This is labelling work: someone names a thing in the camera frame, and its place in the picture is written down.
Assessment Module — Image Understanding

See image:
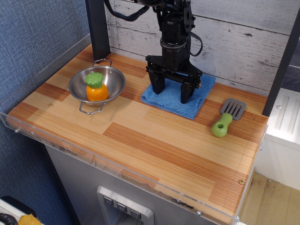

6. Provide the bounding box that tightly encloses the dark left frame post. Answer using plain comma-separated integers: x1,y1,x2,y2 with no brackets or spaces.
85,0,111,60

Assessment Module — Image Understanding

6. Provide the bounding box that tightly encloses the steel bowl with handles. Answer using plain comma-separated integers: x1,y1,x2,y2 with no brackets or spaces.
68,59,126,115

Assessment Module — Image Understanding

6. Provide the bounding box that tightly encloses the yellow black object corner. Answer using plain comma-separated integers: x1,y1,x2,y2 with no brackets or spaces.
0,213,42,225

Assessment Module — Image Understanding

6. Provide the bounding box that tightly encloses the orange toy carrot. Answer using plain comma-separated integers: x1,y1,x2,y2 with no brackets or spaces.
85,72,109,101

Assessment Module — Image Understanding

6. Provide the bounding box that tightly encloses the dark right frame post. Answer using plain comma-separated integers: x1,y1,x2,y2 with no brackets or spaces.
262,9,300,117

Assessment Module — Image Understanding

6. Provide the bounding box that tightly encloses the clear acrylic table guard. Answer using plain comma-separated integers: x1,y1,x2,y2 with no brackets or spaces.
0,32,269,225

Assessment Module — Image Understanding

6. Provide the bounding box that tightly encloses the grey green toy spatula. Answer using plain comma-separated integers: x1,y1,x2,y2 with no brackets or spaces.
211,98,247,137

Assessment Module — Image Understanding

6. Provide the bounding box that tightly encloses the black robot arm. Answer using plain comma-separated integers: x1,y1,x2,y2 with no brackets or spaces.
140,0,203,104

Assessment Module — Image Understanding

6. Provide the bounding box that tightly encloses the silver toy fridge dispenser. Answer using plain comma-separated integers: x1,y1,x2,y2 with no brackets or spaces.
97,185,155,225

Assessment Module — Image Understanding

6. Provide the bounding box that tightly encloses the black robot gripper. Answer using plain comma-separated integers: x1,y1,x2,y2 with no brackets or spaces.
146,45,203,104

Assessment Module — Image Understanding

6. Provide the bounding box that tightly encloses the dark frame post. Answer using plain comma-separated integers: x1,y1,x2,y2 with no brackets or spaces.
85,0,111,60
262,9,300,117

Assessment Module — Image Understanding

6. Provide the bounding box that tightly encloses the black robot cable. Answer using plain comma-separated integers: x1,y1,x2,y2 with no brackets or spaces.
103,0,150,22

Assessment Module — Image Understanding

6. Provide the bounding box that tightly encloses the white side cabinet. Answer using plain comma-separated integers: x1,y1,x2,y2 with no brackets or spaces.
255,88,300,190

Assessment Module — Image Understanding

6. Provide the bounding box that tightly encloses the blue rag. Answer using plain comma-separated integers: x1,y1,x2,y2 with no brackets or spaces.
141,74,216,120

